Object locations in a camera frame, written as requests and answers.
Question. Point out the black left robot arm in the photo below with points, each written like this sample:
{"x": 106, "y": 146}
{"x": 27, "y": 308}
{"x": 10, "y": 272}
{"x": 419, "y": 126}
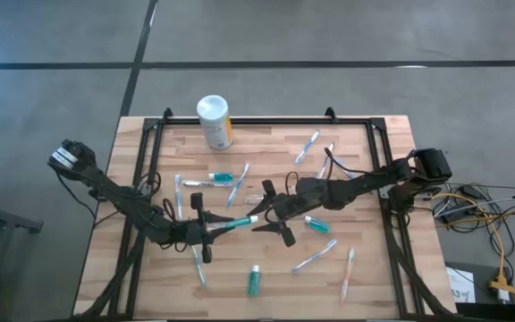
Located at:
{"x": 119, "y": 197}

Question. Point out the white yellow wipes canister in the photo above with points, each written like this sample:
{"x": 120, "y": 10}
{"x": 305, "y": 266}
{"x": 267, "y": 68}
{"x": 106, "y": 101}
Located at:
{"x": 215, "y": 121}

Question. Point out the black aluminium table frame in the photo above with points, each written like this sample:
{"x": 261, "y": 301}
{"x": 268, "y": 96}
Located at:
{"x": 262, "y": 121}

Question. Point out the red toothbrush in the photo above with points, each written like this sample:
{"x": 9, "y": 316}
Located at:
{"x": 325, "y": 161}

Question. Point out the yellow plug connector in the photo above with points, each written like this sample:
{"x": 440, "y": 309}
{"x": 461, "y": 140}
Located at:
{"x": 501, "y": 284}

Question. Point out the white paper sheet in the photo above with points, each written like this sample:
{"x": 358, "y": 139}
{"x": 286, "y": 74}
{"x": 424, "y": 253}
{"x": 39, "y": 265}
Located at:
{"x": 458, "y": 282}

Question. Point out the black power adapter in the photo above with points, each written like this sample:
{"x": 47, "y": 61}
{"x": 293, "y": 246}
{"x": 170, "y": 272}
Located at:
{"x": 474, "y": 192}

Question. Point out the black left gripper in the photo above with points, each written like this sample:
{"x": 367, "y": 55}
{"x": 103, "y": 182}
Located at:
{"x": 192, "y": 233}

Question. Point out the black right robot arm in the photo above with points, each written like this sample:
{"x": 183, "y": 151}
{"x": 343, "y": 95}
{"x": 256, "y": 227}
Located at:
{"x": 360, "y": 183}

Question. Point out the teal mouthwash bottle white cap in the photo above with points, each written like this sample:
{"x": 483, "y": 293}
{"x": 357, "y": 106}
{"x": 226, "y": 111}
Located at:
{"x": 222, "y": 176}
{"x": 318, "y": 224}
{"x": 239, "y": 222}
{"x": 254, "y": 282}

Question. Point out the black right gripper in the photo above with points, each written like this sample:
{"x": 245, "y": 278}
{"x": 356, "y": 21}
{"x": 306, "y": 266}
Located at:
{"x": 286, "y": 205}

